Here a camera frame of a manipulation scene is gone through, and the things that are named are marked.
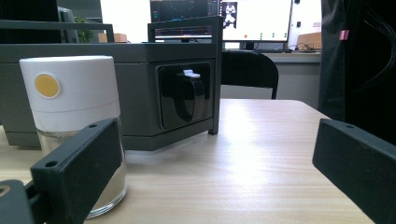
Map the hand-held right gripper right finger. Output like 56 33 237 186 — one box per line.
312 118 396 224

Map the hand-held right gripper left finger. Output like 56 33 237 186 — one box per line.
30 117 123 224

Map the white-lid jar pale powder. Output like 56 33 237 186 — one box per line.
19 55 129 219

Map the grey hexagonal rack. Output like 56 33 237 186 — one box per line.
0 16 224 152

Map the dark curtain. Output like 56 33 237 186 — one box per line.
318 0 396 146

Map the black hook with white clip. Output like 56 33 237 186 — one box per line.
157 62 215 131

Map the green plant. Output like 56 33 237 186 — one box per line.
73 16 95 44

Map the large cardboard box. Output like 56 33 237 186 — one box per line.
296 31 322 50

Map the small cardboard box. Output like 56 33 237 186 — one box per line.
97 32 129 44

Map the black folding chair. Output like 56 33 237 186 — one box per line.
220 49 280 101

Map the monitor with white screen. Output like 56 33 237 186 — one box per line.
219 0 294 50

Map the monitor with dark screen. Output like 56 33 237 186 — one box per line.
149 0 220 41

